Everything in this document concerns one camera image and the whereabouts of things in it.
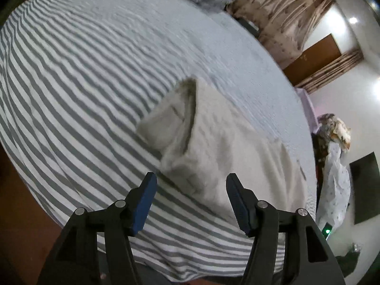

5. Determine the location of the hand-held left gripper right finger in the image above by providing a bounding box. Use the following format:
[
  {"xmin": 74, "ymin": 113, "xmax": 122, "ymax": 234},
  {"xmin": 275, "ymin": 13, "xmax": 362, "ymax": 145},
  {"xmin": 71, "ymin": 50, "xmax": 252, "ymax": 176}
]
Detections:
[{"xmin": 226, "ymin": 173, "xmax": 346, "ymax": 285}]

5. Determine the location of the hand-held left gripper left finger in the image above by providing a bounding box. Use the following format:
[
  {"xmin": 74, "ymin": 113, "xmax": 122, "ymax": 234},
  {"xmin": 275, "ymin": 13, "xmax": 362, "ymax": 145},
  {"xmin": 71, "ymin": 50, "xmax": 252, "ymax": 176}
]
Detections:
[{"xmin": 37, "ymin": 171, "xmax": 158, "ymax": 285}]

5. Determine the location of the cream towel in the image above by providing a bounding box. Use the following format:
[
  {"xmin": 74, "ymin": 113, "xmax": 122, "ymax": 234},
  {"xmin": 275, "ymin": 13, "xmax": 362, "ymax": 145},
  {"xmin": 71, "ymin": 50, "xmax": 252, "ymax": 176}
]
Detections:
[{"xmin": 136, "ymin": 77, "xmax": 312, "ymax": 223}]

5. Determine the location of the white dotted cloth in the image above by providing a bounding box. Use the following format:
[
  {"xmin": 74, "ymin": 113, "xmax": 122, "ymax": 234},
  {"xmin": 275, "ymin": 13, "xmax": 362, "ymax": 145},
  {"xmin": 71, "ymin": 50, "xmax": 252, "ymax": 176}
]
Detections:
[{"xmin": 315, "ymin": 142, "xmax": 352, "ymax": 229}]

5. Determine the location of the lavender cloth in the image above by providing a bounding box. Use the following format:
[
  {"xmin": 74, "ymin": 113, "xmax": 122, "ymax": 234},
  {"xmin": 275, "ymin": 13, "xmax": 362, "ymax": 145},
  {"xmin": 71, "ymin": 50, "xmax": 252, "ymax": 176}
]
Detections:
[{"xmin": 294, "ymin": 87, "xmax": 320, "ymax": 133}]

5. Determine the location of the dark bag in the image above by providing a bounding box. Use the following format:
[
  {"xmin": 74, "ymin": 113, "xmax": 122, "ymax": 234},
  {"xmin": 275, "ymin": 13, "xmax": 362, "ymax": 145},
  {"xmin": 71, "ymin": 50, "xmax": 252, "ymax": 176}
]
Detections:
[{"xmin": 335, "ymin": 243, "xmax": 362, "ymax": 277}]

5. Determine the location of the pile of clothes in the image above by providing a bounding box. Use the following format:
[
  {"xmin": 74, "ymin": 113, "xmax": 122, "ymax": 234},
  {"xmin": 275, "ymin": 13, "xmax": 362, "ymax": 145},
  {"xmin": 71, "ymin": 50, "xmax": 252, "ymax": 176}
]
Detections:
[{"xmin": 312, "ymin": 113, "xmax": 352, "ymax": 167}]

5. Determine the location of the grey white striped bedsheet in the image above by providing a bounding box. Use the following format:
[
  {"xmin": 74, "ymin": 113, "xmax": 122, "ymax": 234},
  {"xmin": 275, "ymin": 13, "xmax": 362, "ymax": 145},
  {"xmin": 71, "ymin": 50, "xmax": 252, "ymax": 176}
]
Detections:
[{"xmin": 0, "ymin": 0, "xmax": 319, "ymax": 282}]

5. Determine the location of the brown streaked curtain strip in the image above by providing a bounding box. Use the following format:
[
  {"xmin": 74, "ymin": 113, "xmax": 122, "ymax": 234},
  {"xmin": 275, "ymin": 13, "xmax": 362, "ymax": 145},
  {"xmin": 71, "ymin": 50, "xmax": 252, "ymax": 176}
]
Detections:
[{"xmin": 297, "ymin": 49, "xmax": 364, "ymax": 94}]

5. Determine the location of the wooden door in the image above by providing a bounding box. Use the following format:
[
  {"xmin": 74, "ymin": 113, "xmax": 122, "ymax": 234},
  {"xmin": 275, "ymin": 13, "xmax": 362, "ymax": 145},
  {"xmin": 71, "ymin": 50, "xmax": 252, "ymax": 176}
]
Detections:
[{"xmin": 282, "ymin": 33, "xmax": 342, "ymax": 86}]

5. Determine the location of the black box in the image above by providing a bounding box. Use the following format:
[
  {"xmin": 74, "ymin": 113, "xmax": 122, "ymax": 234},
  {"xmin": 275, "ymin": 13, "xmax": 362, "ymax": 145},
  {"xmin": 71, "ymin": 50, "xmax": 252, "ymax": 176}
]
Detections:
[{"xmin": 237, "ymin": 17, "xmax": 259, "ymax": 34}]

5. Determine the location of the brown patterned curtain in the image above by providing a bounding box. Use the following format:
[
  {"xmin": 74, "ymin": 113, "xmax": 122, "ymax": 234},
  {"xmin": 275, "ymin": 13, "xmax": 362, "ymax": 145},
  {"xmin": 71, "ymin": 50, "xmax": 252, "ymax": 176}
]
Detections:
[{"xmin": 230, "ymin": 0, "xmax": 336, "ymax": 69}]

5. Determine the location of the black wall screen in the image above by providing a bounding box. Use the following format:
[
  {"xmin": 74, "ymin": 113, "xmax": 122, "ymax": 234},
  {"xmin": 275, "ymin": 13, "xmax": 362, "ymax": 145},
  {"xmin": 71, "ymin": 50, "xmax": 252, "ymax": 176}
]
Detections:
[{"xmin": 349, "ymin": 151, "xmax": 380, "ymax": 225}]

